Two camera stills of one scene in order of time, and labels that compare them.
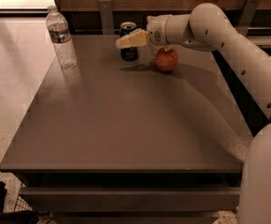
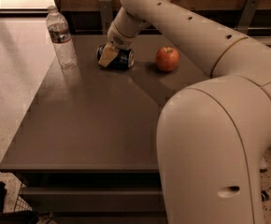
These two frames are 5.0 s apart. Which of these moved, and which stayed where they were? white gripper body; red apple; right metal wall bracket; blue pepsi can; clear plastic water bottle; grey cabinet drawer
Moved: white gripper body; blue pepsi can
Stayed: red apple; clear plastic water bottle; grey cabinet drawer; right metal wall bracket
